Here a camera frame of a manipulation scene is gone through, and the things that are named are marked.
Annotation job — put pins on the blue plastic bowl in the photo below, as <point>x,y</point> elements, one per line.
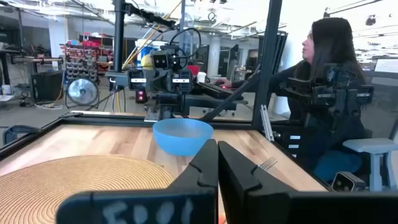
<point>182,138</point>

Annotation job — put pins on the black upright frame post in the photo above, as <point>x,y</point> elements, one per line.
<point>267,62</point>

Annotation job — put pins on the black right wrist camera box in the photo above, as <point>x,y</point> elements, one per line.
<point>160,60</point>

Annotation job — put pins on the red box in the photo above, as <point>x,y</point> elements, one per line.
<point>193,69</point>

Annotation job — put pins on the silver metal fork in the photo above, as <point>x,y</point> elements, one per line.
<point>269,163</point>

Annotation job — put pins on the light grey office chair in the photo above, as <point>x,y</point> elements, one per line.
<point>373,146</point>

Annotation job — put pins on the black keyboard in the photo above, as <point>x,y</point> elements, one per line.
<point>214,88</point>

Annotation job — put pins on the black table-level camera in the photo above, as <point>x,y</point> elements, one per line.
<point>346,182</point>

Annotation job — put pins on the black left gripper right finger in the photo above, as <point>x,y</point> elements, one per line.
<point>248,202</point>

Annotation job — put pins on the black cabinet box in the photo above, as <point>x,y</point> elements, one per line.
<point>46,86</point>

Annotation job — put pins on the round floor fan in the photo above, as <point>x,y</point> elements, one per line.
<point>82,91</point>

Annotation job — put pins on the black drawer unit white labels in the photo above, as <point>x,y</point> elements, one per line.
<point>292,143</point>

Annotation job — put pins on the blue barrel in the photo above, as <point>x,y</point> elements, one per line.
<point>149,53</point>

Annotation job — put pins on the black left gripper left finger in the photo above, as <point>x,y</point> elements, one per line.
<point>174,205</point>

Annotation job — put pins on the parts shelf with red bins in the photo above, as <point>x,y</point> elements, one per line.
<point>84,60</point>

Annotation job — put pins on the person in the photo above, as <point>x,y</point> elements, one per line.
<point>329,49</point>

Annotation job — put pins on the silver metal bracket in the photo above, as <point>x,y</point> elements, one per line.
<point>266,123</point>

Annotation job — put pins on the black diagonal frame brace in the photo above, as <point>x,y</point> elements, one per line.
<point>231,96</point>

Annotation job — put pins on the black table frame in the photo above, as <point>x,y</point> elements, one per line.
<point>93,119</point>

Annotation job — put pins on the round woven straw placemat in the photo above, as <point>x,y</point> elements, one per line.
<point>62,186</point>

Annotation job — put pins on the white cup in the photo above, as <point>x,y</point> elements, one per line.
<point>201,77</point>

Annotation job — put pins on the black round camera pole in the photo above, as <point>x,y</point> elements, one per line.
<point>118,37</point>

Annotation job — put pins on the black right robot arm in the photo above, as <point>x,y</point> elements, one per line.
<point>168,104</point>

